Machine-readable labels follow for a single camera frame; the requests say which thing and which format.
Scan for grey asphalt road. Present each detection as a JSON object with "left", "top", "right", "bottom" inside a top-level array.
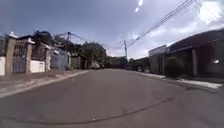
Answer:
[{"left": 0, "top": 68, "right": 224, "bottom": 128}]

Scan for round dark bush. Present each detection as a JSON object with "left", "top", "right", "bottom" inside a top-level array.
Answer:
[{"left": 164, "top": 56, "right": 186, "bottom": 80}]

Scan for wall with metal gate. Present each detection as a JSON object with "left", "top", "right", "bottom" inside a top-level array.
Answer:
[{"left": 0, "top": 35, "right": 72, "bottom": 77}]

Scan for utility pole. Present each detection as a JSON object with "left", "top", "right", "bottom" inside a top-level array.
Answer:
[{"left": 123, "top": 40, "right": 129, "bottom": 62}]

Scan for pale building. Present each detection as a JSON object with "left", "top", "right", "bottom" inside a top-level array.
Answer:
[{"left": 147, "top": 44, "right": 169, "bottom": 75}]

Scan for overhead wires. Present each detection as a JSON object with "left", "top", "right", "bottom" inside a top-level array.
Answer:
[{"left": 53, "top": 0, "right": 202, "bottom": 52}]

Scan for low dark building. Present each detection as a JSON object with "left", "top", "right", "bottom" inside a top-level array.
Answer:
[{"left": 109, "top": 56, "right": 130, "bottom": 70}]

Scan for vehicle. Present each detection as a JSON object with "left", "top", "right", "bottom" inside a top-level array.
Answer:
[{"left": 88, "top": 60, "right": 101, "bottom": 71}]

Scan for dark green tree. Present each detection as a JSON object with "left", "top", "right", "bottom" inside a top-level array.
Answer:
[{"left": 81, "top": 41, "right": 108, "bottom": 65}]

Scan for pale concrete pavement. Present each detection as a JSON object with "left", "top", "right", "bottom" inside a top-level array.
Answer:
[{"left": 134, "top": 70, "right": 224, "bottom": 91}]

